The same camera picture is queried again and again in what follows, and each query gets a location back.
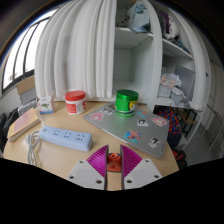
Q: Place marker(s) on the black-framed window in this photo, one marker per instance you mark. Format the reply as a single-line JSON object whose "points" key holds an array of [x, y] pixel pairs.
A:
{"points": [[20, 56]]}

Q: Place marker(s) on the small white printed box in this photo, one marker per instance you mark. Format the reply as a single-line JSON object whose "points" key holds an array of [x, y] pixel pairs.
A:
{"points": [[46, 106]]}

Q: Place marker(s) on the green round tin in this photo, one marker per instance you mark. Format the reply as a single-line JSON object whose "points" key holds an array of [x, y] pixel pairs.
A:
{"points": [[126, 101]]}

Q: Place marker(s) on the wooden stool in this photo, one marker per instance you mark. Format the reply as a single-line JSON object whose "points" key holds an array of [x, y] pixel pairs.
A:
{"points": [[187, 120]]}

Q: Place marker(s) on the colourful patterned storage box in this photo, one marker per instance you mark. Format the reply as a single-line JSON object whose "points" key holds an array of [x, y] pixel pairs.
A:
{"points": [[174, 121]]}

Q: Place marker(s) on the orange charger block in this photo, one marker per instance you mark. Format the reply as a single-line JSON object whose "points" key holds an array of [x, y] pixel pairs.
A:
{"points": [[114, 162]]}

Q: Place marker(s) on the light blue power strip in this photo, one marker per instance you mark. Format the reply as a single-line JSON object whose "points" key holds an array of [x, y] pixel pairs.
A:
{"points": [[66, 137]]}

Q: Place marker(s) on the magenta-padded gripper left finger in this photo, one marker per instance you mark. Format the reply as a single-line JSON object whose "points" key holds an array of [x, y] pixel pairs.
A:
{"points": [[85, 173]]}

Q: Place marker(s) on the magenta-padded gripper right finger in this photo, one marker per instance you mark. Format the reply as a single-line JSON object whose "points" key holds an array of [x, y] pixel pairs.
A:
{"points": [[143, 173]]}

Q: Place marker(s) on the white radiator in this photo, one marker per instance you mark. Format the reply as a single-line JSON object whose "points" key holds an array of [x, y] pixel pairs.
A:
{"points": [[215, 128]]}

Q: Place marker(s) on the white shelf unit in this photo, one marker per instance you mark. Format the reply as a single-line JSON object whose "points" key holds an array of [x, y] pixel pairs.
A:
{"points": [[133, 66]]}

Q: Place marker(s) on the brown cardboard box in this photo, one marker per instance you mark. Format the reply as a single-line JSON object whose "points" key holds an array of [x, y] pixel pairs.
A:
{"points": [[26, 85]]}

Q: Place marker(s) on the black bag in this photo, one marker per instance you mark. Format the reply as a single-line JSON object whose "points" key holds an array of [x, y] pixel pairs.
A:
{"points": [[7, 128]]}

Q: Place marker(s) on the red and black backpack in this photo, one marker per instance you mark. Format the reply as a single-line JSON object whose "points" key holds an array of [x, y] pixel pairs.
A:
{"points": [[180, 159]]}

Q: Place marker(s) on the yellow paperback book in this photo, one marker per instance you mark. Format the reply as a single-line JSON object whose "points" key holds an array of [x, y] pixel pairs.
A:
{"points": [[23, 123]]}

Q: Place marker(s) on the grey storage box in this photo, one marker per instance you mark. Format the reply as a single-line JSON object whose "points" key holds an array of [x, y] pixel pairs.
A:
{"points": [[28, 97]]}

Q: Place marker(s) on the white curtain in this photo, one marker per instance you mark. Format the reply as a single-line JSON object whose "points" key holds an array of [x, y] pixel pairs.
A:
{"points": [[76, 50]]}

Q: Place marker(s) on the white jar with red lid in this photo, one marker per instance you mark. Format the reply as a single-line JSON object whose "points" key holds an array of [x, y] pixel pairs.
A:
{"points": [[75, 105]]}

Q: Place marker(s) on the silver laptop with stickers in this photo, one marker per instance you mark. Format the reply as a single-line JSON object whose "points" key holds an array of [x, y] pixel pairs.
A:
{"points": [[123, 128]]}

